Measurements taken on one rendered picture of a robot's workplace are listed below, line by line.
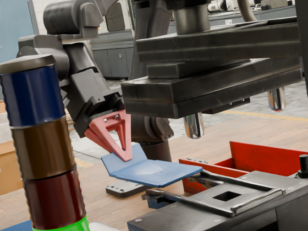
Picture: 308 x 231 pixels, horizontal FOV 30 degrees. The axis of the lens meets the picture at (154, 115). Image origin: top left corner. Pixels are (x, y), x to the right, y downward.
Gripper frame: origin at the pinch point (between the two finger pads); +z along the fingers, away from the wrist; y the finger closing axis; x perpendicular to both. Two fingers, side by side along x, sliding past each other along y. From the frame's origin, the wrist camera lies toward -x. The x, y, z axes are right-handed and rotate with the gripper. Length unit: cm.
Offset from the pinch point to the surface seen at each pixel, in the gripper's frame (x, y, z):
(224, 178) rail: 2.3, 16.2, 11.5
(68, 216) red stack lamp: -28, 40, 13
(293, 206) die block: 2.9, 24.0, 18.8
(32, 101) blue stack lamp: -29, 44, 6
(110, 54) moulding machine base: 531, -817, -412
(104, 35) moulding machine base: 534, -806, -449
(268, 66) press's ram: 2.9, 32.4, 4.7
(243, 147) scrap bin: 23.2, -2.6, 5.7
